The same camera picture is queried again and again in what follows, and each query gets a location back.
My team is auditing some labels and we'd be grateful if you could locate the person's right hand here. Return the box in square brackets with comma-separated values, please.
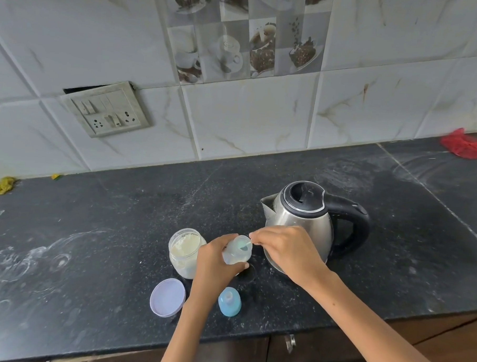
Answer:
[247, 223, 334, 291]

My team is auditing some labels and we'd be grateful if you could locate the person's left hand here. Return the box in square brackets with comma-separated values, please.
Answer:
[188, 232, 252, 303]

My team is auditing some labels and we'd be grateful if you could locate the clear baby bottle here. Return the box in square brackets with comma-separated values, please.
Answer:
[222, 234, 254, 266]

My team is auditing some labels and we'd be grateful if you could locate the person's left forearm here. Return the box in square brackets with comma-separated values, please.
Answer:
[157, 291, 218, 362]

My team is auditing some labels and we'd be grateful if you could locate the person's right forearm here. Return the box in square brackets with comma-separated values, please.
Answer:
[294, 268, 461, 362]

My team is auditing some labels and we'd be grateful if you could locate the blue baby bottle cap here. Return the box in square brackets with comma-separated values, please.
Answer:
[217, 286, 243, 318]

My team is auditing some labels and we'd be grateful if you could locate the clear jar of white powder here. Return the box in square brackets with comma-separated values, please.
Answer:
[167, 227, 208, 281]

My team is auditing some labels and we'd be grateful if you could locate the lilac round jar lid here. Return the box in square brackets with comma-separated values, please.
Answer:
[149, 277, 187, 319]

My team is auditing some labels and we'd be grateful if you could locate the brown wooden cabinet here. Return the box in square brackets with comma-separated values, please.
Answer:
[29, 291, 477, 362]

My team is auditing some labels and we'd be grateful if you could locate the red cloth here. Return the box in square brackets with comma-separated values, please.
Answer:
[439, 127, 477, 160]

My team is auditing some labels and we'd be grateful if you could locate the yellow crumpled cloth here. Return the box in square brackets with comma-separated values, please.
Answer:
[0, 176, 19, 197]

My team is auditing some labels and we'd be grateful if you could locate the steel electric kettle black handle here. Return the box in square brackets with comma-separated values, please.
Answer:
[257, 179, 372, 278]

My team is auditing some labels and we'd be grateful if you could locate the grey wall switch socket plate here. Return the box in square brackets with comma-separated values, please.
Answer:
[58, 78, 153, 141]

